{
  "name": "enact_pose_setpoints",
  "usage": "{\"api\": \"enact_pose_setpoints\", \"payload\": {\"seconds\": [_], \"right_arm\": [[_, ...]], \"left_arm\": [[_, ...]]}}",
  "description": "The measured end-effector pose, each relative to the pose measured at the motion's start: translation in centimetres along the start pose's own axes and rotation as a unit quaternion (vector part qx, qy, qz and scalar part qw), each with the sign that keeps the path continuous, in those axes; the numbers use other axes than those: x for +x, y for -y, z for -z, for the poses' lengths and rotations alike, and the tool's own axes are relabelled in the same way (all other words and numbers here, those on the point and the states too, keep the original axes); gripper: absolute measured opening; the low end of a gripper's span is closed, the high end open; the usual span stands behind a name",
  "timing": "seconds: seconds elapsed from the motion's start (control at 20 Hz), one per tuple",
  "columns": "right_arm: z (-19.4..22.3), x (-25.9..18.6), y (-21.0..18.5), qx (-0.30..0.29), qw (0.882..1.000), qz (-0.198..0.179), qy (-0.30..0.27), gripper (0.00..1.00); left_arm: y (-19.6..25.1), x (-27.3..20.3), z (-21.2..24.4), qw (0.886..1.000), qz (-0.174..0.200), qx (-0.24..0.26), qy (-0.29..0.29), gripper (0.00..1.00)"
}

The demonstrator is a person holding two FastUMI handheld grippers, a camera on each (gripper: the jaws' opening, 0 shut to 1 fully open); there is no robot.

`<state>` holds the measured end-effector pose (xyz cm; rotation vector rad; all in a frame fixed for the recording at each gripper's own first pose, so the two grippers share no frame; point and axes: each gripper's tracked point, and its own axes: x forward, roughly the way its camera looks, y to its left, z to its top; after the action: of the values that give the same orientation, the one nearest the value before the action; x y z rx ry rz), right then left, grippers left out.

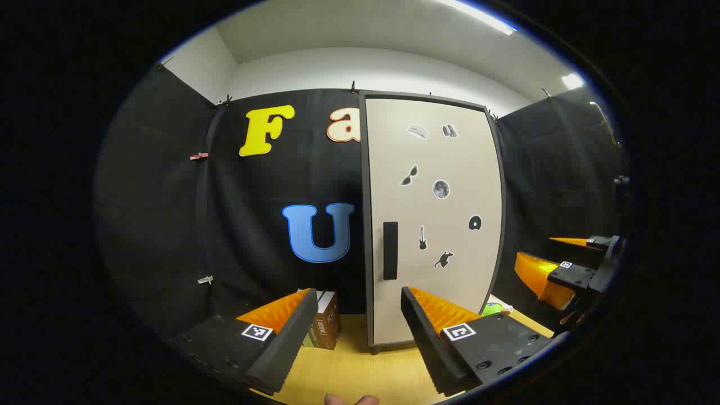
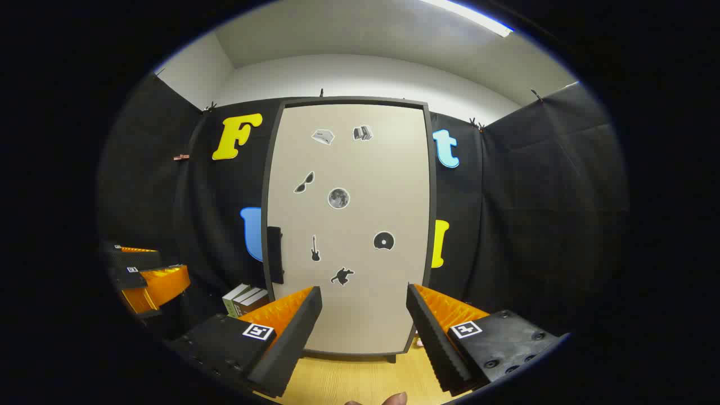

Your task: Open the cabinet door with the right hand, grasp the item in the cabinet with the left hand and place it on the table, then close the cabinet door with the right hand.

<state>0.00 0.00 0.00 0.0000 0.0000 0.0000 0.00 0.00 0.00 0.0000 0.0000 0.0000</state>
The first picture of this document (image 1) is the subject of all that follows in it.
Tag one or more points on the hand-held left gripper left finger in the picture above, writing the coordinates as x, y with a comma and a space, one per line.
287, 349

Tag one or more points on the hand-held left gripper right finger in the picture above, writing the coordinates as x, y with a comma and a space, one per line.
427, 349

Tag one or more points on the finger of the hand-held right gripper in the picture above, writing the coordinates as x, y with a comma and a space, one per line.
574, 275
574, 252

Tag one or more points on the beige cabinet door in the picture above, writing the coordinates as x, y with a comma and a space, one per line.
450, 292

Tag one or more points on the green book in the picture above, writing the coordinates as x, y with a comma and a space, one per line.
309, 339

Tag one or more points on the brown book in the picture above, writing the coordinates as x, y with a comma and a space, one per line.
329, 326

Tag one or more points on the green and white plush toy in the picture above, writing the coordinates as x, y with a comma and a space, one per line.
492, 308

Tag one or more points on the white cloth clip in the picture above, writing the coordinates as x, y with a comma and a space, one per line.
206, 279

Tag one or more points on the black backdrop cloth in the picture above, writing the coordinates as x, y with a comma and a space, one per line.
253, 225

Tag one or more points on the ceiling strip light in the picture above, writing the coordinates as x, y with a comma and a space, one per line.
572, 81
484, 18

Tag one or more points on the red cloth clip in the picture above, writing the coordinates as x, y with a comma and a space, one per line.
198, 156

